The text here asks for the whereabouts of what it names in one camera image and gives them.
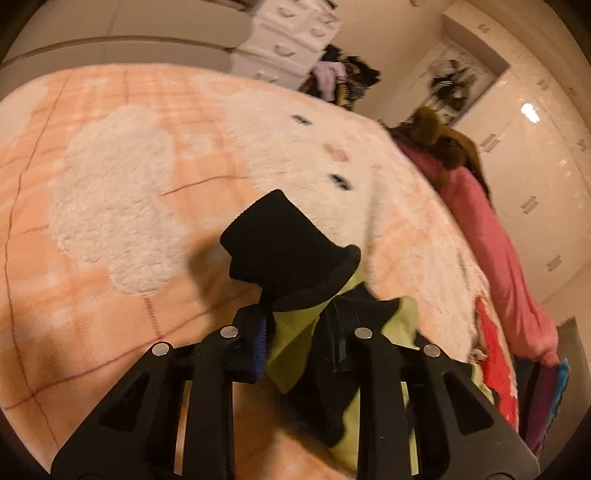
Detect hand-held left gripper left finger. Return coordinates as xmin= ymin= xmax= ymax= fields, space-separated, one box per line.
xmin=50 ymin=302 xmax=278 ymax=480

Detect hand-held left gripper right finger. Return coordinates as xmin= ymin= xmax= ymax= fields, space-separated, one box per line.
xmin=318 ymin=295 xmax=542 ymax=480

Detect black green striped sweater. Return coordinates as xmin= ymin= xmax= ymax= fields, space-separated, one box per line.
xmin=219 ymin=189 xmax=500 ymax=472

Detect pile of mixed clothes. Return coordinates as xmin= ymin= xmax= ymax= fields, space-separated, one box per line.
xmin=298 ymin=44 xmax=382 ymax=112

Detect dark hanging clothes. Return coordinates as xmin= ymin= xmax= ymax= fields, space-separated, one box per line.
xmin=427 ymin=52 xmax=479 ymax=112

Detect red floral blanket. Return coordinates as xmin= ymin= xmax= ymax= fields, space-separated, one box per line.
xmin=472 ymin=295 xmax=521 ymax=433

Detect pink duvet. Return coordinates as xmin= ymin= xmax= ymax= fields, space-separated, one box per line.
xmin=392 ymin=137 xmax=562 ymax=366

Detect peach white fluffy blanket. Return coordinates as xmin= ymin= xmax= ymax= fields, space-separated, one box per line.
xmin=0 ymin=65 xmax=491 ymax=480

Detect colourful striped pillow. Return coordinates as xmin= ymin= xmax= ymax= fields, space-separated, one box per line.
xmin=521 ymin=357 xmax=572 ymax=457

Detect brown fur-trimmed coat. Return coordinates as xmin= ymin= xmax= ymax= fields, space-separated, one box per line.
xmin=390 ymin=106 xmax=491 ymax=195

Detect grey quilted headboard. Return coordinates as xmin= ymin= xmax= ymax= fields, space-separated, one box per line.
xmin=555 ymin=316 xmax=579 ymax=366

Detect white wardrobe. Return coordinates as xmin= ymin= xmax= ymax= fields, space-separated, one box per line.
xmin=442 ymin=0 xmax=591 ymax=306

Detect white dresser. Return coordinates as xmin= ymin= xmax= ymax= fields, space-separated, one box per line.
xmin=230 ymin=0 xmax=343 ymax=89

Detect cream padded bed frame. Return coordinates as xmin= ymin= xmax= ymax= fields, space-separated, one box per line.
xmin=0 ymin=0 xmax=260 ymax=85

